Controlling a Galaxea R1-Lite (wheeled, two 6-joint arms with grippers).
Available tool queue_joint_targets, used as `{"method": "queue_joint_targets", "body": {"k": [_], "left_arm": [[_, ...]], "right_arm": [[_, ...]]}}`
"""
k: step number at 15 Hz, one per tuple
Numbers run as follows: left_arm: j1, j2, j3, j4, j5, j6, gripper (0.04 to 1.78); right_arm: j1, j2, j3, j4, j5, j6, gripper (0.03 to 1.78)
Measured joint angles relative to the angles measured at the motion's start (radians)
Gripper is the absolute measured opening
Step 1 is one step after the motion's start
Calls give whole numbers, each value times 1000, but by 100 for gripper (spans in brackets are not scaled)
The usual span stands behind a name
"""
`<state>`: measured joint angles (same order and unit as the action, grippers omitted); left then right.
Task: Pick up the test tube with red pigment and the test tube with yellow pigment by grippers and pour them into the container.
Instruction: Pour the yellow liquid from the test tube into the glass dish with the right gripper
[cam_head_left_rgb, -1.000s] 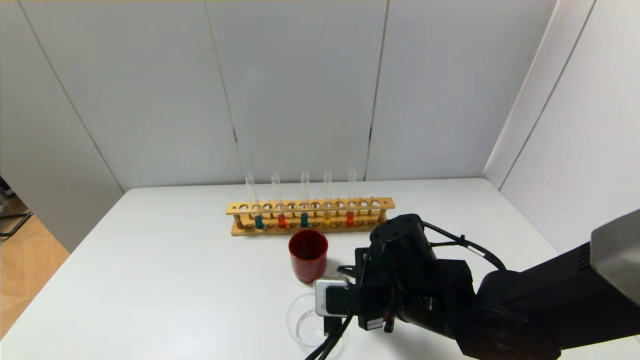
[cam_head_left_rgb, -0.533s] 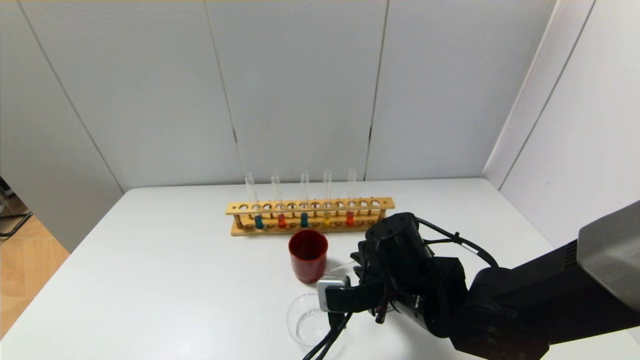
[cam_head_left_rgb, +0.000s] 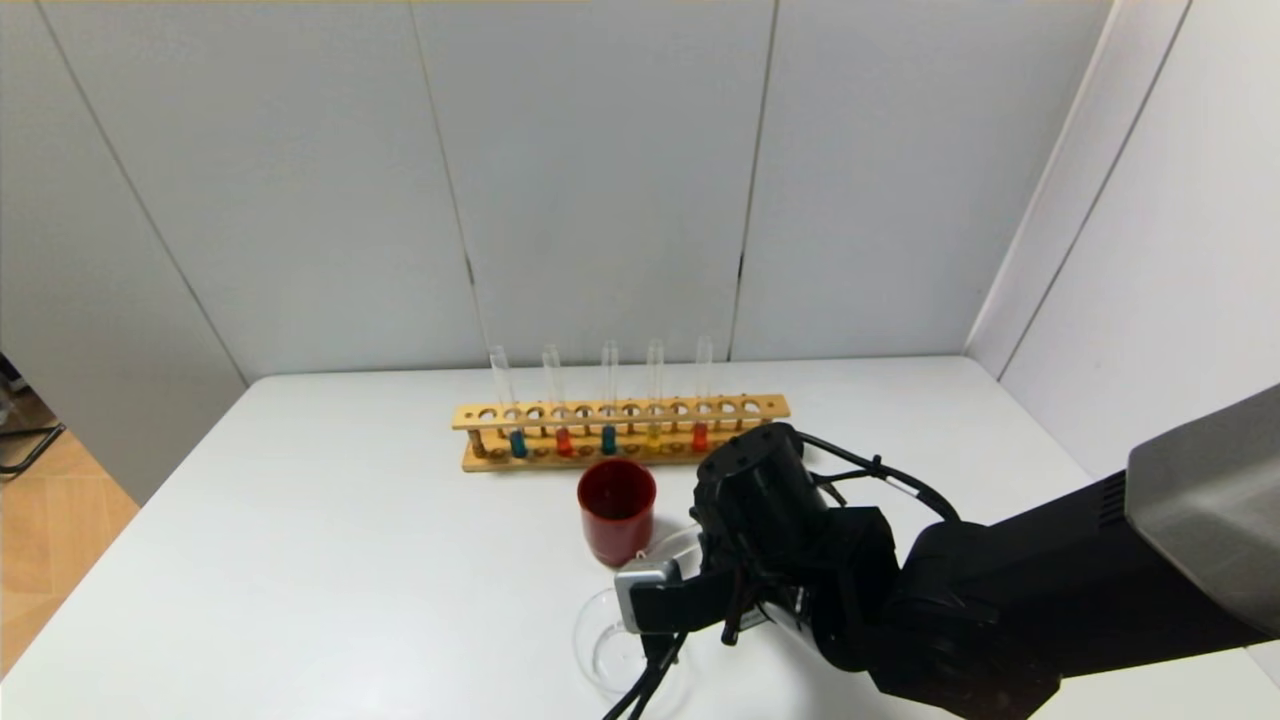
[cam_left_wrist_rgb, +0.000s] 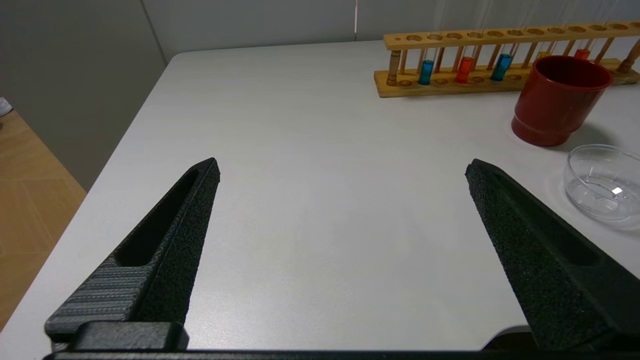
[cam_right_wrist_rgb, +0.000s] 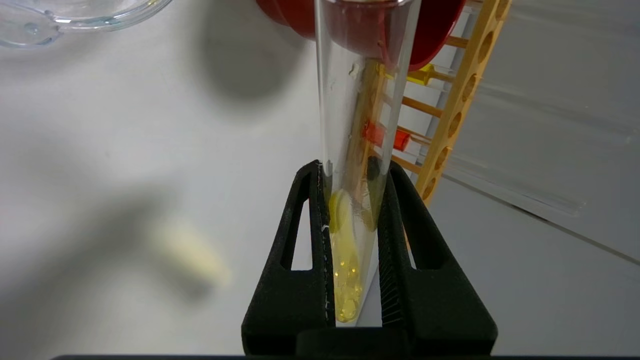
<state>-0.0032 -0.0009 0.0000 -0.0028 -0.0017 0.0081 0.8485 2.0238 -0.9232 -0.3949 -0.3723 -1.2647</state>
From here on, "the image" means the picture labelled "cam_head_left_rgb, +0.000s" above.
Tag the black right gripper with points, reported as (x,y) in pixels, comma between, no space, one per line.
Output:
(786,617)

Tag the yellow pigment test tube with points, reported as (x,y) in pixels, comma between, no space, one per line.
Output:
(653,438)
(672,545)

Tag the red pigment test tube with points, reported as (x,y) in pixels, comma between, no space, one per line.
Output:
(700,436)
(563,443)

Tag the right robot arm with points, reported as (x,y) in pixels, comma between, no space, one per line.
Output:
(1050,600)

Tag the blue pigment test tube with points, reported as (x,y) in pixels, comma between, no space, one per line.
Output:
(608,441)

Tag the wooden test tube rack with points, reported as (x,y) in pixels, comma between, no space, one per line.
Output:
(620,411)

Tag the teal pigment test tube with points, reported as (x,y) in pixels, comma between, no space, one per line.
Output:
(518,445)

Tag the clear glass petri dish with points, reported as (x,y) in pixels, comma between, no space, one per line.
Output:
(600,650)

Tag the dark red plastic cup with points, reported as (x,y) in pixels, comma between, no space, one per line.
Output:
(616,530)

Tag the black background equipment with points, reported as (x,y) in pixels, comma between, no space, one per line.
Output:
(5,372)

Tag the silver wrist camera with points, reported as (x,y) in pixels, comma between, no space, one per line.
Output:
(640,578)

